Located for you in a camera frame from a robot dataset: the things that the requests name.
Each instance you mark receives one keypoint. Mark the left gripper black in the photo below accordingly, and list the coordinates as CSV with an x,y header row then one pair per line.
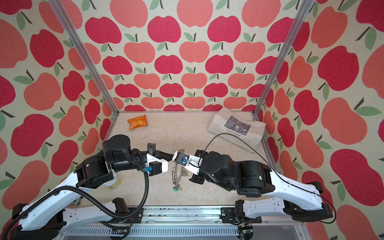
x,y
152,151

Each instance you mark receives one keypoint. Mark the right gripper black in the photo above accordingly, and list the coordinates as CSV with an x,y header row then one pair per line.
x,y
195,179

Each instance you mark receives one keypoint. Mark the metal ring plate with keyrings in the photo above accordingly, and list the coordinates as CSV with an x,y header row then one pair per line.
x,y
178,172

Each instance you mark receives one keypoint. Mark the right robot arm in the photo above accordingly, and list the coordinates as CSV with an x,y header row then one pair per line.
x,y
273,193

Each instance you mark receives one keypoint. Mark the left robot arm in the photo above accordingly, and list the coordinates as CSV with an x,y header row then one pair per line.
x,y
70,204

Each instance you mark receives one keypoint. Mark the orange snack packet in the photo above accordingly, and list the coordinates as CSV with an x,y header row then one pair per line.
x,y
137,122

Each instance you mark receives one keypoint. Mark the yellow white tin can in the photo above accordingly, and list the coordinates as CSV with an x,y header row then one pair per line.
x,y
113,184

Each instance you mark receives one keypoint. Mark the canvas Monet tote bag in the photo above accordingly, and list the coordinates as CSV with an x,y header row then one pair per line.
x,y
243,133

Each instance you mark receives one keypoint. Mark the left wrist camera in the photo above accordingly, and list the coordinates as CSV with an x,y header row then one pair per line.
x,y
155,166

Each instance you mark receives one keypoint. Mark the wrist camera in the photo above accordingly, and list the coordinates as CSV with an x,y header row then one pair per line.
x,y
189,162
155,166

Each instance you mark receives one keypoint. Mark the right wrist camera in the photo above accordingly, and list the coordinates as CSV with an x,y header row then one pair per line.
x,y
189,162

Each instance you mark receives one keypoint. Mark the front aluminium rail base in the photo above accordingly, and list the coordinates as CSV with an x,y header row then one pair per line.
x,y
169,222

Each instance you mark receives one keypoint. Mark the right aluminium frame post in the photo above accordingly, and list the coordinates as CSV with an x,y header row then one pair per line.
x,y
298,21

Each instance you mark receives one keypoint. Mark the aluminium frame post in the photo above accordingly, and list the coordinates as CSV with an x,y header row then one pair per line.
x,y
298,21
71,31

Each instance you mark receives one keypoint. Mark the left aluminium frame post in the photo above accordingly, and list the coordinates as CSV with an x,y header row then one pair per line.
x,y
71,31

